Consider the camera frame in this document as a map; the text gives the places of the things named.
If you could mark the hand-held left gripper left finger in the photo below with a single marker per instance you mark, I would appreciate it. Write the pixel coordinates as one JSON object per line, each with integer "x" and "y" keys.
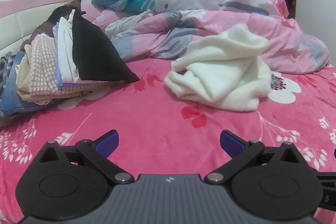
{"x": 107, "y": 144}

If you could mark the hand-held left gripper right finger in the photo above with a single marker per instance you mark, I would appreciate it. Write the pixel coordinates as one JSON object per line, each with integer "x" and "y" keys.
{"x": 231, "y": 144}

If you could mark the cream knit sweater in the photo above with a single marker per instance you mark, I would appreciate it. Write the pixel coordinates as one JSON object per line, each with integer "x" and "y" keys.
{"x": 223, "y": 69}

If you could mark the pink floral bed sheet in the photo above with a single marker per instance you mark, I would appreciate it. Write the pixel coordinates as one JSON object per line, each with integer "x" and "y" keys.
{"x": 157, "y": 113}

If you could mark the light blue folded garment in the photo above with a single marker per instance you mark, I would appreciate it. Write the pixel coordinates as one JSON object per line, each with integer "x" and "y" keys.
{"x": 58, "y": 66}

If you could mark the black folded garment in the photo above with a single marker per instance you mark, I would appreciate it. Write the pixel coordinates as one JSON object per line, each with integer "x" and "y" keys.
{"x": 94, "y": 50}

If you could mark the white folded garment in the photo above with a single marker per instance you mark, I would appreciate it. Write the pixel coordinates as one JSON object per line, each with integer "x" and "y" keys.
{"x": 65, "y": 56}

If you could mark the beige folded garment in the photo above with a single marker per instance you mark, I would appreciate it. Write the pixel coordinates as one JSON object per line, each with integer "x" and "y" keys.
{"x": 22, "y": 82}

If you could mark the plaid shirt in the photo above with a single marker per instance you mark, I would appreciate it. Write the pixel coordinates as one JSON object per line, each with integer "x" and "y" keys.
{"x": 5, "y": 69}

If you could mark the dark maroon blanket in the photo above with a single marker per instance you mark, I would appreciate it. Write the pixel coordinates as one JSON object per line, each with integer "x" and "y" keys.
{"x": 39, "y": 29}

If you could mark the pink and cream headboard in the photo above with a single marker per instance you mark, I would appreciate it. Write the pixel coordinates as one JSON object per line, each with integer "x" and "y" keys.
{"x": 15, "y": 19}

